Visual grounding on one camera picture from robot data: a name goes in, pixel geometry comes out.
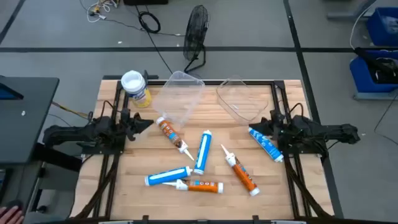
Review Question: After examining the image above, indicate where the person's hand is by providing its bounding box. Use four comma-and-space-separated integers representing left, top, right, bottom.
0, 205, 25, 224

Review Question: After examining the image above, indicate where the blue screen tablet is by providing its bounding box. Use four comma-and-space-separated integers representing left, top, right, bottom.
0, 83, 25, 101

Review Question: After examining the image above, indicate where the yellow black cable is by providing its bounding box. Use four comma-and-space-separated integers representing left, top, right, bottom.
51, 101, 91, 121

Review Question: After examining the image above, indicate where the black coiled cable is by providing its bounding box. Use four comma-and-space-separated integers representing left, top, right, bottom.
137, 11, 162, 34

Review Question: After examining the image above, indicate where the black case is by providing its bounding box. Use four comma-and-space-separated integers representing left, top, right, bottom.
123, 0, 169, 6

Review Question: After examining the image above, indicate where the black floor fan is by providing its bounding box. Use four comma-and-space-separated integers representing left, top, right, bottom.
182, 4, 211, 74

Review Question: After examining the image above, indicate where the black equipment pile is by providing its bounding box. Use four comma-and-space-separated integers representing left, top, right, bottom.
354, 46, 398, 85

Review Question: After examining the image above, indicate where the grey desk base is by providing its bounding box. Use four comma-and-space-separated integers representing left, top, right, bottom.
326, 0, 379, 22

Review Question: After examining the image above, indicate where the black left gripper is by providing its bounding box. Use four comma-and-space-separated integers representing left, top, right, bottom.
119, 108, 155, 141

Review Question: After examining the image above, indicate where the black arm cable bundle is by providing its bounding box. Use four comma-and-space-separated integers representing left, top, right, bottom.
74, 154, 121, 218
284, 157, 330, 218

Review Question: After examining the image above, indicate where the blue silicone tube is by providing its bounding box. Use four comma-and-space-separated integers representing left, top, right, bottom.
193, 129, 213, 176
144, 166, 193, 187
248, 126, 285, 163

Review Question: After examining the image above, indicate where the yellow Lysol wipes canister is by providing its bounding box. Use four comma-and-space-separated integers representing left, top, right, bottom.
120, 70, 153, 109

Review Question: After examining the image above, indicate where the black desk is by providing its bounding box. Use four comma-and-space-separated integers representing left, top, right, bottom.
0, 74, 60, 166

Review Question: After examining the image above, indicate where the white cable bundle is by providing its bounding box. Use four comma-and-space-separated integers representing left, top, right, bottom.
86, 0, 121, 24

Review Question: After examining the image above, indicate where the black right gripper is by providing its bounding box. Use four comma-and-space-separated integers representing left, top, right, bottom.
248, 109, 290, 141

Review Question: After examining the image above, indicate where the long black floor cable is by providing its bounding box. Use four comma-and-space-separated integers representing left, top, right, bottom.
133, 4, 175, 75

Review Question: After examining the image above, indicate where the black aluminium table frame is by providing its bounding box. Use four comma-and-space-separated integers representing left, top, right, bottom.
73, 74, 335, 224

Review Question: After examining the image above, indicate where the brown orange sealant tube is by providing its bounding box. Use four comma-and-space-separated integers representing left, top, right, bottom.
155, 116, 195, 162

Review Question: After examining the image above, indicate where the clear plastic bin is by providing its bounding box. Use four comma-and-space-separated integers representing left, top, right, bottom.
151, 70, 206, 129
216, 76, 270, 125

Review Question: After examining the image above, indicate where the blue storage bin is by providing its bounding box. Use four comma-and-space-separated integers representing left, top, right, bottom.
366, 6, 398, 47
349, 49, 398, 94

